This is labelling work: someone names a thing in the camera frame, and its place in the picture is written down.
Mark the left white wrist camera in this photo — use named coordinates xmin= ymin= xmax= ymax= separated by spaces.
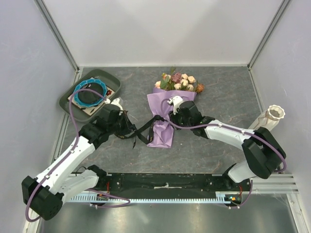
xmin=104 ymin=98 xmax=123 ymax=110

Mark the blue rimmed black plate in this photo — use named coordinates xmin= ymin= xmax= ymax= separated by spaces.
xmin=73 ymin=78 xmax=107 ymax=107

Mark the right aluminium frame post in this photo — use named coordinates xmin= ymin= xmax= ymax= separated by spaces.
xmin=247 ymin=0 xmax=292 ymax=71

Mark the purple flower bouquet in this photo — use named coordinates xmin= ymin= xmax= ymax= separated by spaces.
xmin=147 ymin=67 xmax=205 ymax=149

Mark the white ceramic vase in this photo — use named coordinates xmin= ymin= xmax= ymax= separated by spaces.
xmin=248 ymin=105 xmax=286 ymax=131

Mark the aluminium frame post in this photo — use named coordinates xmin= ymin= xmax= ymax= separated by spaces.
xmin=247 ymin=0 xmax=292 ymax=71
xmin=34 ymin=0 xmax=79 ymax=72

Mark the aluminium front rail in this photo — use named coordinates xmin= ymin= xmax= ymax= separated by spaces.
xmin=252 ymin=174 xmax=299 ymax=194

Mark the dark green tray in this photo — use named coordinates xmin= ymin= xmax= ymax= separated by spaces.
xmin=59 ymin=69 xmax=121 ymax=123

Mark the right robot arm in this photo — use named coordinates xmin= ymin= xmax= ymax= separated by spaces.
xmin=166 ymin=96 xmax=286 ymax=191

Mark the left aluminium frame post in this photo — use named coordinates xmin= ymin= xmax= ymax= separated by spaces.
xmin=34 ymin=0 xmax=79 ymax=72

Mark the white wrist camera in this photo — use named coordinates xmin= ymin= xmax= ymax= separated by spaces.
xmin=167 ymin=96 xmax=184 ymax=115
xmin=104 ymin=98 xmax=123 ymax=110

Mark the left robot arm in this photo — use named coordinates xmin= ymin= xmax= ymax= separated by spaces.
xmin=21 ymin=104 xmax=127 ymax=222

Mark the light blue cable duct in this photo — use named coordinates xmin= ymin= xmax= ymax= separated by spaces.
xmin=68 ymin=192 xmax=231 ymax=204

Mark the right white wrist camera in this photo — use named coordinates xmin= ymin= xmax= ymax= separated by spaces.
xmin=167 ymin=96 xmax=184 ymax=115

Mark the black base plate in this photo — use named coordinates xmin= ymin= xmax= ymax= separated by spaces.
xmin=95 ymin=173 xmax=250 ymax=200

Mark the black ribbon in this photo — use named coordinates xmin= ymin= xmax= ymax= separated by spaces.
xmin=114 ymin=110 xmax=166 ymax=148

